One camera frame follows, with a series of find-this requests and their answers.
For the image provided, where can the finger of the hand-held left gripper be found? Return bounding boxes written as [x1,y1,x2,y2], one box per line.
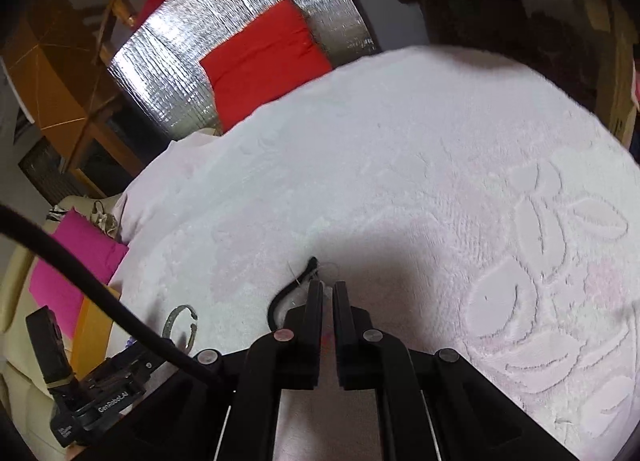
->
[82,353,156,399]

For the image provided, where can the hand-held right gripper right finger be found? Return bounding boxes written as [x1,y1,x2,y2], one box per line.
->
[334,282,576,461]

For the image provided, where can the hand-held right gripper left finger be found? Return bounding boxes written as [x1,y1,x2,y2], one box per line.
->
[115,281,323,461]

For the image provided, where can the black hair band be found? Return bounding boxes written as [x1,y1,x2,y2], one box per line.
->
[267,256,321,332]

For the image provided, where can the cream sofa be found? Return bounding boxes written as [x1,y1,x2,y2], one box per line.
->
[0,193,126,461]

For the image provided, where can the silver bangle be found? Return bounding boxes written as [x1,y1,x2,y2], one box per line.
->
[162,306,199,354]

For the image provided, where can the white embossed towel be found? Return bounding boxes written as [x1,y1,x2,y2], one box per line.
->
[107,43,640,461]

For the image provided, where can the pale pink blanket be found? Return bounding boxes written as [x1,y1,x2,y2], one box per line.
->
[112,131,223,244]

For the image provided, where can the red cushion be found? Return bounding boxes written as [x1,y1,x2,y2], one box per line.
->
[199,0,335,134]

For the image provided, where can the wooden cabinet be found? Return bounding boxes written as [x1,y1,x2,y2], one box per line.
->
[0,0,171,196]

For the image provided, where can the silver foil insulation sheet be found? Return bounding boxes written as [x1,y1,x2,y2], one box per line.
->
[107,0,378,142]

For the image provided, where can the wooden shelf unit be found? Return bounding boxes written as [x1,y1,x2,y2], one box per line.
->
[350,0,640,146]

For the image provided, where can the black cable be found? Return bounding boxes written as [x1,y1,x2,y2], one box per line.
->
[0,203,236,392]

